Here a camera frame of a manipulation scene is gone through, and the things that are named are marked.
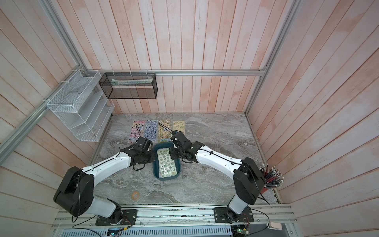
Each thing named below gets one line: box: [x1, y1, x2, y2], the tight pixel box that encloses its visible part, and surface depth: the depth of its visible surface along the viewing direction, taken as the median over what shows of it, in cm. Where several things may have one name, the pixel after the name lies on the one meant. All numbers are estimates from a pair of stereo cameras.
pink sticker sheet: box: [127, 119, 147, 145], surface depth 112 cm
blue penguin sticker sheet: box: [144, 119, 159, 142], surface depth 113 cm
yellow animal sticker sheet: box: [157, 119, 172, 143], surface depth 109 cm
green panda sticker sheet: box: [172, 120, 186, 134], surface depth 116 cm
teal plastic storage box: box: [152, 141, 182, 181], surface depth 88 cm
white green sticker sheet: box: [156, 147, 178, 179], surface depth 91 cm
